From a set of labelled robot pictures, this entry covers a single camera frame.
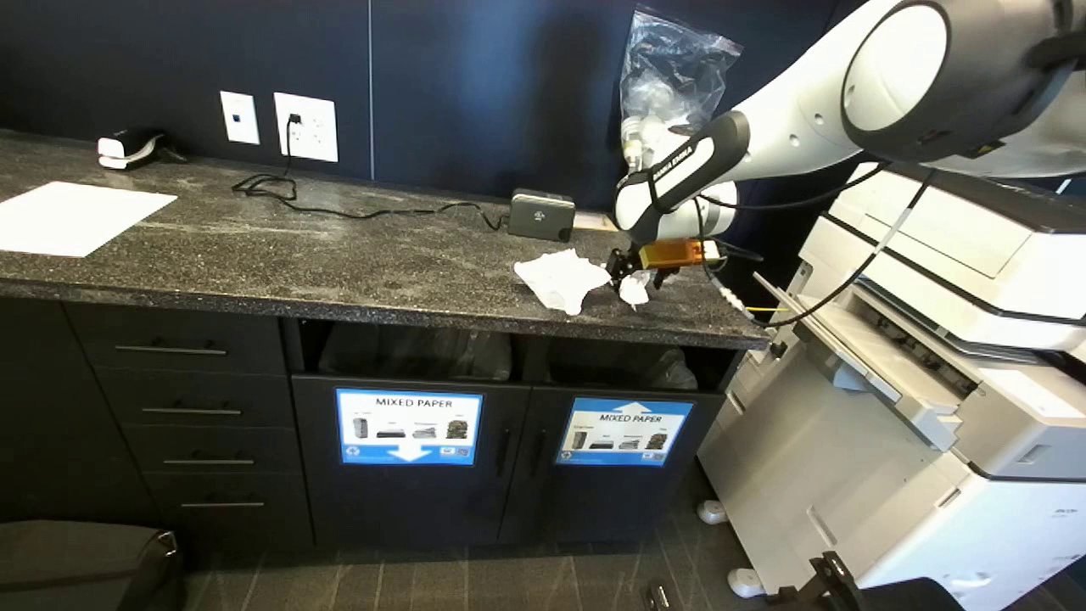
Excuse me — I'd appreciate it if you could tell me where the clear plastic bag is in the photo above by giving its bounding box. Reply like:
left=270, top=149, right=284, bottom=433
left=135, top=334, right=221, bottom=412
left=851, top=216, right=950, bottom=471
left=617, top=6, right=744, bottom=162

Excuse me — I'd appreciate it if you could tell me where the black unlabelled cabinet door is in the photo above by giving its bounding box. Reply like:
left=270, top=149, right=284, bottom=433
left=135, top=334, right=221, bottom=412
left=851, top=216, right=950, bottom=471
left=0, top=294, right=157, bottom=525

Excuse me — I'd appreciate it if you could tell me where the large white office printer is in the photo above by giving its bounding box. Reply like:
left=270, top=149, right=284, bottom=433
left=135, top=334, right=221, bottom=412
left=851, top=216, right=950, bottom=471
left=695, top=167, right=1086, bottom=611

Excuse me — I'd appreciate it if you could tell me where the black bin cabinet door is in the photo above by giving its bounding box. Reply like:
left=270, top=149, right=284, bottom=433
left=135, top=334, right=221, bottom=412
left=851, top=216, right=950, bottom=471
left=287, top=375, right=534, bottom=552

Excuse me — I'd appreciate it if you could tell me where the black power cable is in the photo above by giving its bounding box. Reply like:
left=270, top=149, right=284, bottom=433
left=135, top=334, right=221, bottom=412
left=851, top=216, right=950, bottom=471
left=232, top=171, right=513, bottom=232

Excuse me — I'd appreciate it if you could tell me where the medium white paper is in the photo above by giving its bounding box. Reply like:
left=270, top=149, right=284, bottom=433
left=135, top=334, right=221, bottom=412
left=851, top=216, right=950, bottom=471
left=611, top=267, right=659, bottom=313

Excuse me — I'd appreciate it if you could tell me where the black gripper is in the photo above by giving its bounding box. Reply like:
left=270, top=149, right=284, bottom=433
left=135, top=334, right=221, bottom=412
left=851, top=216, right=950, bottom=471
left=606, top=229, right=676, bottom=288

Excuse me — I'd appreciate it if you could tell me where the black power adapter box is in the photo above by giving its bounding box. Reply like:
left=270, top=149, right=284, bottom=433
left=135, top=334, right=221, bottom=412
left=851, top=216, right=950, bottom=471
left=503, top=188, right=577, bottom=244

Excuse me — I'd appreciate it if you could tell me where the wide white wall outlet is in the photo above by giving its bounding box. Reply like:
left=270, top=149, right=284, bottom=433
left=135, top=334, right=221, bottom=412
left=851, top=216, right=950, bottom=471
left=270, top=87, right=341, bottom=167

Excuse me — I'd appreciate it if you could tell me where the large white paper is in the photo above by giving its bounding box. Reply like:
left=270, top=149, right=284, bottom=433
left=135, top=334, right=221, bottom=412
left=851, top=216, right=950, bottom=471
left=508, top=249, right=620, bottom=319

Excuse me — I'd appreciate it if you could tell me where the blue mixed paper label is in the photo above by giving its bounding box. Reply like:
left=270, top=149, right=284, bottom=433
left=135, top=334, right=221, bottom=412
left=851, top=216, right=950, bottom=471
left=553, top=393, right=695, bottom=470
left=331, top=388, right=485, bottom=470

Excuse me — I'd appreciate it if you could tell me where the black stand clamp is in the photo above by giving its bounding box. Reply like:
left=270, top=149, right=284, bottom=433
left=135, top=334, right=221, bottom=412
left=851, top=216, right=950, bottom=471
left=777, top=549, right=965, bottom=611

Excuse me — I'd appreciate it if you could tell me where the orange wrist camera box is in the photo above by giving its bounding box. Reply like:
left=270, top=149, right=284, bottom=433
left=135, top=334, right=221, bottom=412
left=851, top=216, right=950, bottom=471
left=638, top=237, right=727, bottom=272

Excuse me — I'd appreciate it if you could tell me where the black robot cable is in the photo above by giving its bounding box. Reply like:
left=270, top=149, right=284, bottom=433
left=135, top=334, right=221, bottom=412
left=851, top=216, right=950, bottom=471
left=693, top=0, right=1086, bottom=334

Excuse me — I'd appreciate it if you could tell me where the tan flat card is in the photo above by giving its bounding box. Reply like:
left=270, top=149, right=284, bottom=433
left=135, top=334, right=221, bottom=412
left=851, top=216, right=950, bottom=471
left=569, top=212, right=620, bottom=237

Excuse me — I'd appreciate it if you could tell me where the flat white paper sheet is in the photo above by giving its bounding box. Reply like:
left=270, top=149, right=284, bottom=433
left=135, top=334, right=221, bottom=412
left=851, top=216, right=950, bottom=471
left=0, top=180, right=178, bottom=261

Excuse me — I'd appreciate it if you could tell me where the black drawer with handle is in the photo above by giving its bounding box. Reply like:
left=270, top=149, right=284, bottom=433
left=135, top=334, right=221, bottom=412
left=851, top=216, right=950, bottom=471
left=139, top=478, right=316, bottom=552
left=114, top=423, right=305, bottom=488
left=95, top=371, right=298, bottom=435
left=63, top=304, right=287, bottom=382

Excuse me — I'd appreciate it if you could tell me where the black recycling bin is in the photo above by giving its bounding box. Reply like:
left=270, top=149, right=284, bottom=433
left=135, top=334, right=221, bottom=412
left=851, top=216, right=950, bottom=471
left=503, top=383, right=727, bottom=548

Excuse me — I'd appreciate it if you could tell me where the narrow white wall plate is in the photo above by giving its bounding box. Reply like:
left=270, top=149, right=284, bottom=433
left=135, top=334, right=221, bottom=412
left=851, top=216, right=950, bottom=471
left=217, top=87, right=264, bottom=149

